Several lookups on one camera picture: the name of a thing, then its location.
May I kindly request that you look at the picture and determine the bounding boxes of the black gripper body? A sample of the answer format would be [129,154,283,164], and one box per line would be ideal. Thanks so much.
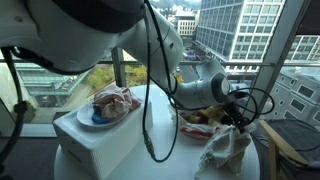
[222,99,252,134]

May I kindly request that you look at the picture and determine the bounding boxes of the dark roller window shade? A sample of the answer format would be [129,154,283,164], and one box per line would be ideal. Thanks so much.
[296,0,320,36]

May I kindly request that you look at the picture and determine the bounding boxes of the pink stained white cloth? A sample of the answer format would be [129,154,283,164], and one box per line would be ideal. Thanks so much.
[92,84,142,120]

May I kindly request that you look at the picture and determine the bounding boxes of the white square tray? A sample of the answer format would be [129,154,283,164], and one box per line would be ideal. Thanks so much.
[52,96,154,180]

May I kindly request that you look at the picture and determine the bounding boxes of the metal window handrail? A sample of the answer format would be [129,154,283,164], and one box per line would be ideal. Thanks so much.
[0,58,320,68]

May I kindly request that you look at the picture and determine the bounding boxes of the black looped wrist cable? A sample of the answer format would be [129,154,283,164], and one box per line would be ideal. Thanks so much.
[228,87,276,133]

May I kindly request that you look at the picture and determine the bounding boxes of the thick black cable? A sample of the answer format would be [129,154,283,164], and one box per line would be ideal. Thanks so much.
[0,46,28,174]

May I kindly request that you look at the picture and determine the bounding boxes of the white and red cloth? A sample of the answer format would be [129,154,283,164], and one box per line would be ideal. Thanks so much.
[194,124,253,180]

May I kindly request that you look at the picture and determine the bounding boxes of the black hanging cable with connector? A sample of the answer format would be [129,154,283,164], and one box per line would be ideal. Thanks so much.
[141,0,180,164]

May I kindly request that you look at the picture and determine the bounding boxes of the white paper plate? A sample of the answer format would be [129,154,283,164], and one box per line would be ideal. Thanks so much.
[76,100,131,129]

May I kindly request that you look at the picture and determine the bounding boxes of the wooden chair grey cushion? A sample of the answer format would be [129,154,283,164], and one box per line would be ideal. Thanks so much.
[258,118,320,180]

